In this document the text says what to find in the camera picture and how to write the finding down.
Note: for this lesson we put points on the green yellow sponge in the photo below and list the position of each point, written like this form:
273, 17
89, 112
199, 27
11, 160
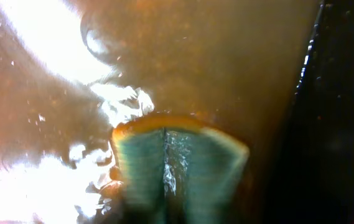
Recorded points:
177, 169

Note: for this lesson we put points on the black water tray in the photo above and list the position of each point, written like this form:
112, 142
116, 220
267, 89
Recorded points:
276, 75

